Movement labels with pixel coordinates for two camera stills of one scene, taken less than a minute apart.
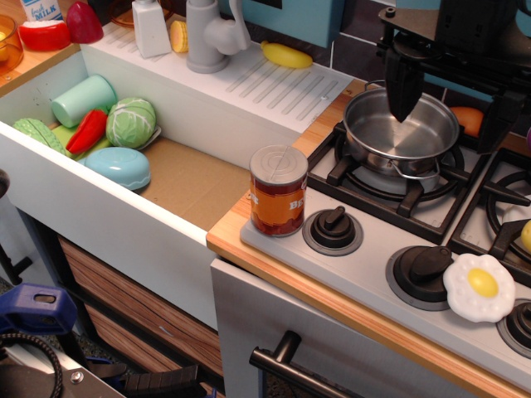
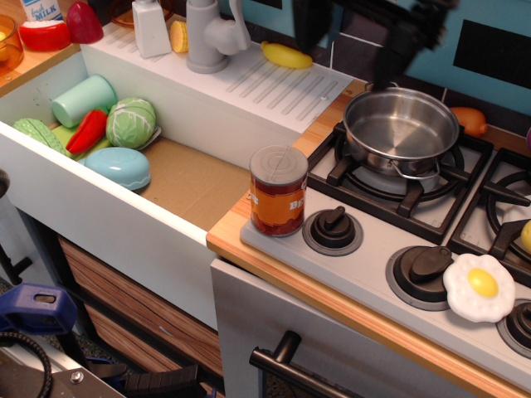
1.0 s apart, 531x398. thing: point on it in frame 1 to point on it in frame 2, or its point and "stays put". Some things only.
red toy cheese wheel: (45, 36) stays put
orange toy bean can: (278, 178) stays put
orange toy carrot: (470, 118) stays put
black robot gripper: (471, 42) to (414, 25)
